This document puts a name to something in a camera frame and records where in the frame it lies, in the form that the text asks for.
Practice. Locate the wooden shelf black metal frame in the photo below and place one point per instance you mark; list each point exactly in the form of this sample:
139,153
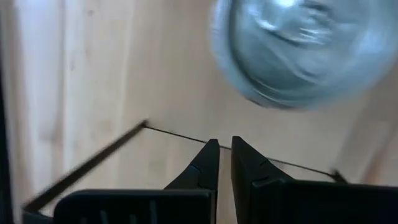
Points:
90,164

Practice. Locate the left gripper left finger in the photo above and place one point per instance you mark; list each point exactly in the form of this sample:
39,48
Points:
186,199

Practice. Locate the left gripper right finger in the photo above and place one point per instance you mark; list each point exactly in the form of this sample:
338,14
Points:
280,199

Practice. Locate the silver and red soda can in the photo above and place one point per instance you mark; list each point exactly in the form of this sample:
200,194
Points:
298,53

